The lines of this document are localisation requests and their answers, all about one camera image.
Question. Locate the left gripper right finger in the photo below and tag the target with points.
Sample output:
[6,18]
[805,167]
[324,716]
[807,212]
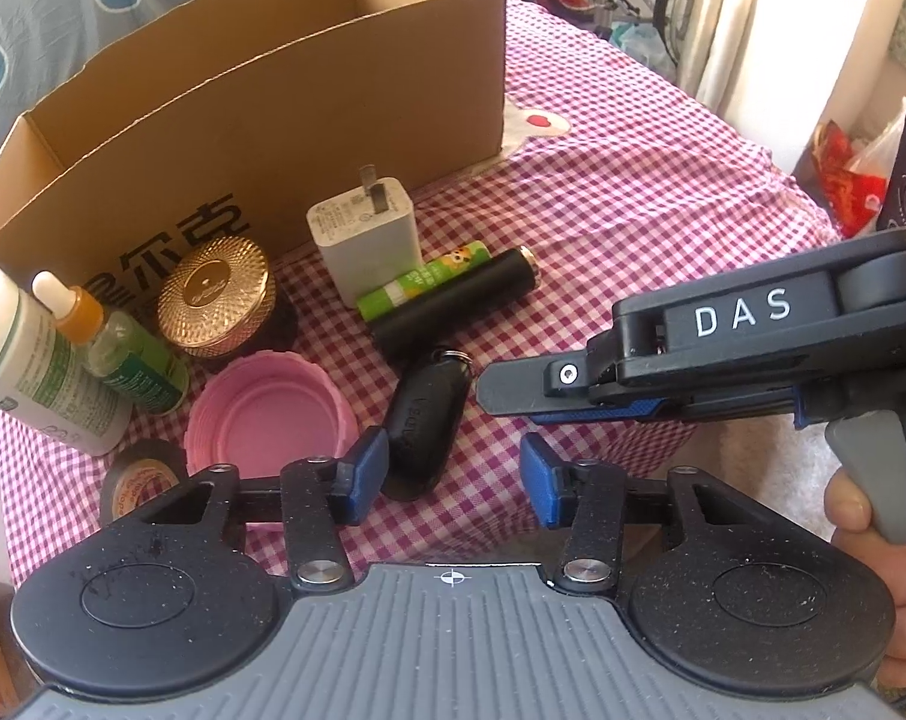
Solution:
[556,488]

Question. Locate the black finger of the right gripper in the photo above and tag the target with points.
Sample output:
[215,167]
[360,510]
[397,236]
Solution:
[552,389]

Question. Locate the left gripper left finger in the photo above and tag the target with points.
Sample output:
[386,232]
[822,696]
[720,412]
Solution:
[336,490]

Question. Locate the white USB wall charger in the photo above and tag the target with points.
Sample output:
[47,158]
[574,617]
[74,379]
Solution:
[367,236]

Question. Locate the green dropper bottle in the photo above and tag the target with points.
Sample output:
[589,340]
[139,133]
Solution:
[114,347]

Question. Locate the person's right hand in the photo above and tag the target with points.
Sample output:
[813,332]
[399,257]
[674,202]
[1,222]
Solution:
[848,509]

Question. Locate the pink checkered tablecloth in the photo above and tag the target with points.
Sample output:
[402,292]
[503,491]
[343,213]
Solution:
[646,189]

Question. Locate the black key fob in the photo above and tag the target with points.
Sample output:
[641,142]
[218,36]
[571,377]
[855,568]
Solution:
[422,421]

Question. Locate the pink plastic lid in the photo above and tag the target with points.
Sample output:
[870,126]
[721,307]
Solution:
[266,410]

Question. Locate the red plastic bag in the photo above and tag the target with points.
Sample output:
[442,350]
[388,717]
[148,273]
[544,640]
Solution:
[853,180]

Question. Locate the black cylindrical battery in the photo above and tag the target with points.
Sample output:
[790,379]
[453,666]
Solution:
[441,312]

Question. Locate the green lip balm tube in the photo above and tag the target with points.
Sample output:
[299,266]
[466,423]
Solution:
[419,281]

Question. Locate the black tape roll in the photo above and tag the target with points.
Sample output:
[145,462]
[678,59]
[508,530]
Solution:
[142,471]

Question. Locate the gold lid cosmetic jar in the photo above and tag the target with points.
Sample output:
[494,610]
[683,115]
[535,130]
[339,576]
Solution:
[223,302]

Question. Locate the white curtain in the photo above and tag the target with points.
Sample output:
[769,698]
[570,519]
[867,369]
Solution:
[774,69]

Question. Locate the white green plastic bottle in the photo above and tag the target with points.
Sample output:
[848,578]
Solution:
[44,385]

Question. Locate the brown cardboard box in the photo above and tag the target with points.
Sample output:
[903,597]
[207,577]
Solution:
[280,102]

